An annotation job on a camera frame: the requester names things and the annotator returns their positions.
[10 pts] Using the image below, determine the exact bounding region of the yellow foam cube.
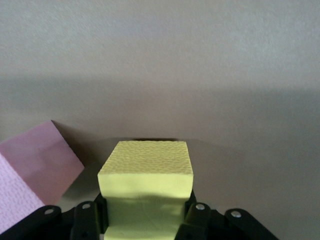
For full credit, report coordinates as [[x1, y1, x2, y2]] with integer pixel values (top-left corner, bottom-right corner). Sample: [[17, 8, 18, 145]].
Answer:
[[96, 140, 195, 240]]

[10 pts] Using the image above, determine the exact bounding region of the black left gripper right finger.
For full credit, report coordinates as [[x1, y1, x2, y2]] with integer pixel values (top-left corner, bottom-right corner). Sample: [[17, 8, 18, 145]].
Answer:
[[174, 189, 281, 240]]

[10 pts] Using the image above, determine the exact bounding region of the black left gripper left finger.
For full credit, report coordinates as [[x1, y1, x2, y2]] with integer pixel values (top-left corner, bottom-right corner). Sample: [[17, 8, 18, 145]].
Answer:
[[0, 193, 109, 240]]

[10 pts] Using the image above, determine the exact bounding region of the pink foam cube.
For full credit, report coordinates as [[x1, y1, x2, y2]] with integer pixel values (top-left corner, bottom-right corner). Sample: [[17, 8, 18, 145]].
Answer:
[[0, 119, 85, 232]]

